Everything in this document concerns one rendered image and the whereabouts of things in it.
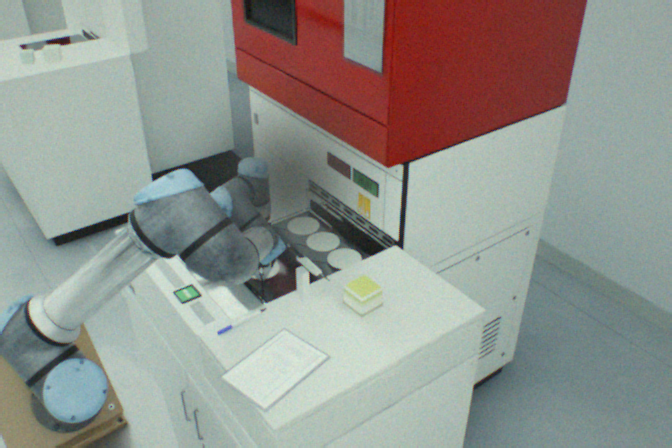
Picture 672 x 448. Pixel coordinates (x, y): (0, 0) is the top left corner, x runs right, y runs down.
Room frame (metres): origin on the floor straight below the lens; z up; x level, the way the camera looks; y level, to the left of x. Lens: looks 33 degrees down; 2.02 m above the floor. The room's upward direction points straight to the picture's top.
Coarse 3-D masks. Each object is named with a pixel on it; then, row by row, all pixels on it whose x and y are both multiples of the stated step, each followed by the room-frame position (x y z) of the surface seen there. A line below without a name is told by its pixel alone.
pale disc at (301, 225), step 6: (294, 222) 1.70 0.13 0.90; (300, 222) 1.70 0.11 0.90; (306, 222) 1.70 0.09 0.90; (312, 222) 1.70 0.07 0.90; (318, 222) 1.70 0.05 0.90; (288, 228) 1.66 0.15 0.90; (294, 228) 1.66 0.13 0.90; (300, 228) 1.66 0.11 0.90; (306, 228) 1.66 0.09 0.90; (312, 228) 1.66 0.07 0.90; (318, 228) 1.66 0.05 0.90
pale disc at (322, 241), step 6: (312, 234) 1.63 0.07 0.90; (318, 234) 1.63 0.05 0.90; (324, 234) 1.63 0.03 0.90; (330, 234) 1.63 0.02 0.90; (312, 240) 1.60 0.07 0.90; (318, 240) 1.60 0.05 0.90; (324, 240) 1.60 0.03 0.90; (330, 240) 1.60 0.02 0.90; (336, 240) 1.60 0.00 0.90; (312, 246) 1.57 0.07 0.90; (318, 246) 1.57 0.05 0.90; (324, 246) 1.57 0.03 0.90; (330, 246) 1.57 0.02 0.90; (336, 246) 1.57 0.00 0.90
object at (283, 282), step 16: (272, 224) 1.69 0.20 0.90; (320, 224) 1.69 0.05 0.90; (288, 240) 1.60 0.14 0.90; (304, 240) 1.60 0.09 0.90; (288, 256) 1.52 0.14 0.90; (320, 256) 1.52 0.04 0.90; (288, 272) 1.44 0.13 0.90; (256, 288) 1.37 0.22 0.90; (272, 288) 1.37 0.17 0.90; (288, 288) 1.37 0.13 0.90
